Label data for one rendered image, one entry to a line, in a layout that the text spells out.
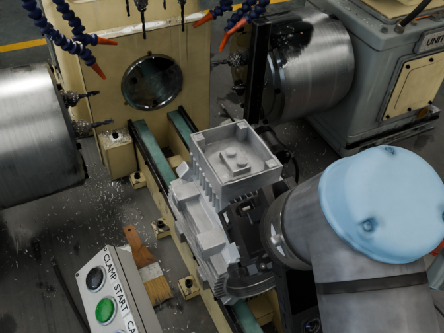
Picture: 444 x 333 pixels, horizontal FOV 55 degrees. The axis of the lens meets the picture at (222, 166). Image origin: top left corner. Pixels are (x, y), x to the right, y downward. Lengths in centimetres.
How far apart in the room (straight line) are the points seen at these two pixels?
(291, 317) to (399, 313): 19
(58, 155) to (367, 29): 68
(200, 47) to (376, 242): 82
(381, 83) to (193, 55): 44
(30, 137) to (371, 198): 61
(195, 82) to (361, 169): 83
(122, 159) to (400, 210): 85
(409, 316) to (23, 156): 64
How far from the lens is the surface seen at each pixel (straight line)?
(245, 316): 75
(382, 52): 102
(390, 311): 29
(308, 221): 31
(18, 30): 358
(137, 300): 60
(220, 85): 139
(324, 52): 96
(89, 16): 105
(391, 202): 28
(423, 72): 115
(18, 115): 78
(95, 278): 62
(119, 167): 107
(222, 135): 71
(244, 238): 46
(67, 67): 109
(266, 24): 77
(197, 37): 101
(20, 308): 95
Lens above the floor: 160
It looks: 46 degrees down
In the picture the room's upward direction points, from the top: 3 degrees clockwise
